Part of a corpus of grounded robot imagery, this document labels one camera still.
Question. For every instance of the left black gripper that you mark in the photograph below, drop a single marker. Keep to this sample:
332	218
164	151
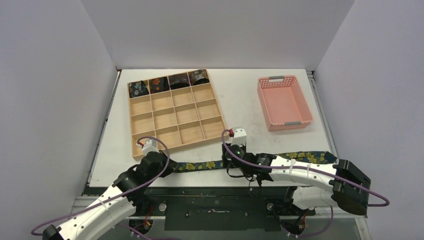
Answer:
170	169

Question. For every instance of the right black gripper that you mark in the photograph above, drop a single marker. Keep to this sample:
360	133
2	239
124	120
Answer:
230	162

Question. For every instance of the blue yellow floral tie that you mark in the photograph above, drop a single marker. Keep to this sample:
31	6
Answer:
314	157

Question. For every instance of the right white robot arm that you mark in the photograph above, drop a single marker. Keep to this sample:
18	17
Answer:
339	184

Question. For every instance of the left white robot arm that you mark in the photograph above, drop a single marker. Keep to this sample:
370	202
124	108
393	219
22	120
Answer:
123	198

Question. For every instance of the wooden compartment tray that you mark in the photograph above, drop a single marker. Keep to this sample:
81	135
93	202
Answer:
182	118

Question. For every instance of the pink plastic basket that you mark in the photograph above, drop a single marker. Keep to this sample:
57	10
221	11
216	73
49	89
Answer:
283	103

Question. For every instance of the rolled blue floral tie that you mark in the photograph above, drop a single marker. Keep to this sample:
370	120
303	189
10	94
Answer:
137	89

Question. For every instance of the rolled orange floral tie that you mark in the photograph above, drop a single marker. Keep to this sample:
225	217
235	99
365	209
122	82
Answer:
158	85

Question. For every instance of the rolled dark patterned tie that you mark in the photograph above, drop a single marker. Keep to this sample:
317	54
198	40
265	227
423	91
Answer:
178	81

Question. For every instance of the rolled brown patterned tie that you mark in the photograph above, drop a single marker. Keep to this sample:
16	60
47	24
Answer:
198	77

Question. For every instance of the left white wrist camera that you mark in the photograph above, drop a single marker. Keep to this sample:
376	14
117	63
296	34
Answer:
150	145

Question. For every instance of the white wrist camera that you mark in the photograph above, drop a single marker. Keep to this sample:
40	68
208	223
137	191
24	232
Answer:
150	145
238	136

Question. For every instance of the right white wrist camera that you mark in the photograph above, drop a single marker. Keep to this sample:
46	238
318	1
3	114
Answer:
238	136

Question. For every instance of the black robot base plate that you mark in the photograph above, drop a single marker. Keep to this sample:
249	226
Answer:
217	209

